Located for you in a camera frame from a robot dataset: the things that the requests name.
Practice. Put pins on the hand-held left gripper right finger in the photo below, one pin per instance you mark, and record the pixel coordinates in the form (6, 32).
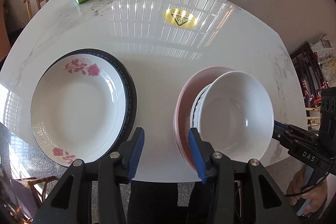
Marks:
(195, 155)

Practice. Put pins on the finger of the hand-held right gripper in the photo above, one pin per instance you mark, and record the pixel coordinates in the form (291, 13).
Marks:
(279, 132)
(302, 132)

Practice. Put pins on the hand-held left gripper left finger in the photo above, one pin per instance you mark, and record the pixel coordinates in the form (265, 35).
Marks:
(136, 155)

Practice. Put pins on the white bowl with pink stripes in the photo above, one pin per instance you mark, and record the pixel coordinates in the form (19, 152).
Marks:
(236, 119)

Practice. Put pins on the large blue floral plate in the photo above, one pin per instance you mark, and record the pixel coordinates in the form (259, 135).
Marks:
(130, 98)

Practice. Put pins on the white plate with pink flowers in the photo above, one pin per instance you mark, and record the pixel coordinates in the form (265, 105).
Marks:
(78, 108)

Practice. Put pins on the person's right hand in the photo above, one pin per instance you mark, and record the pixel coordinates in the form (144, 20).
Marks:
(295, 184)

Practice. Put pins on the carved dark wooden chair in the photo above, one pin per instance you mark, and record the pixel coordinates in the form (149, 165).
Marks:
(309, 74)

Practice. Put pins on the pile of newspapers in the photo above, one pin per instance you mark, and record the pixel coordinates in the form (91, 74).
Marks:
(325, 48)

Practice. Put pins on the rattan chair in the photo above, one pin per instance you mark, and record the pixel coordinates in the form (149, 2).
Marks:
(34, 184)

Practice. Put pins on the gold oval sticker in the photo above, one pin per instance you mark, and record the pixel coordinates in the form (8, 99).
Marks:
(179, 18)

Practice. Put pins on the gold metal frame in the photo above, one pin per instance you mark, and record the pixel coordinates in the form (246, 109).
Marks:
(313, 116)

